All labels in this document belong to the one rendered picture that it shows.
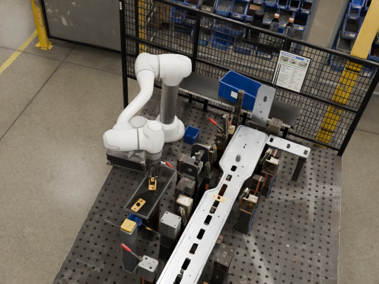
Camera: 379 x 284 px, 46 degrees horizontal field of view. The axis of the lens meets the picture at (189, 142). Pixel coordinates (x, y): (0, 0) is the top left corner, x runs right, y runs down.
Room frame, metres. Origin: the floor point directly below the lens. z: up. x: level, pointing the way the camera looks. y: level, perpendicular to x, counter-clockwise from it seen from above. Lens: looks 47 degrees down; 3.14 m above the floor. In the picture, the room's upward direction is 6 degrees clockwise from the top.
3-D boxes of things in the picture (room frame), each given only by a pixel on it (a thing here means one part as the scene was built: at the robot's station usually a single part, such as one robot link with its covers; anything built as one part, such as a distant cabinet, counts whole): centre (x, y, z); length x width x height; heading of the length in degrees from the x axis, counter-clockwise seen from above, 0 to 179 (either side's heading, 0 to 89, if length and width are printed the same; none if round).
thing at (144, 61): (2.03, 0.29, 1.58); 0.18 x 0.14 x 0.13; 13
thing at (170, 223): (1.33, 0.06, 0.90); 0.13 x 0.10 x 0.41; 70
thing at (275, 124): (2.24, -0.58, 0.88); 0.08 x 0.08 x 0.36; 70
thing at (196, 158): (1.75, -0.05, 0.94); 0.18 x 0.13 x 0.49; 160
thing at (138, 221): (1.54, 0.27, 0.74); 0.11 x 0.10 x 0.09; 160
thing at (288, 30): (2.64, -0.58, 1.53); 0.06 x 0.06 x 0.20
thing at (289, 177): (2.05, -0.78, 0.84); 0.11 x 0.06 x 0.29; 70
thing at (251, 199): (1.59, -0.40, 0.87); 0.12 x 0.09 x 0.35; 70
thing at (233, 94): (2.50, -0.34, 1.09); 0.30 x 0.17 x 0.13; 61
